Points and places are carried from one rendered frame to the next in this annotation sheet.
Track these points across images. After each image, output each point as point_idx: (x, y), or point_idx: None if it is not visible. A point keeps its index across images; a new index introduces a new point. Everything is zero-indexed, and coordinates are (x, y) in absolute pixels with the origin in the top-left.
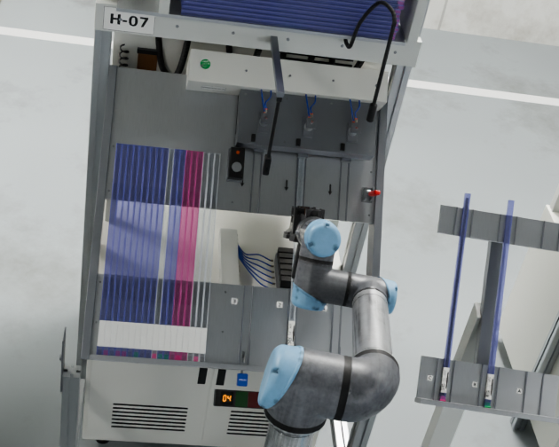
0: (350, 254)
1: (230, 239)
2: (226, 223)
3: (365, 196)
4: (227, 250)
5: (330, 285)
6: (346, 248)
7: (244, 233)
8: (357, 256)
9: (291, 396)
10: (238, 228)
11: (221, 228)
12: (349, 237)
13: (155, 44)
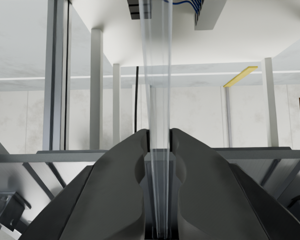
0: (60, 21)
1: (207, 18)
2: (196, 32)
3: (5, 216)
4: (216, 4)
5: None
6: (68, 28)
7: (181, 24)
8: (51, 20)
9: None
10: (186, 28)
11: (212, 29)
12: (68, 45)
13: None
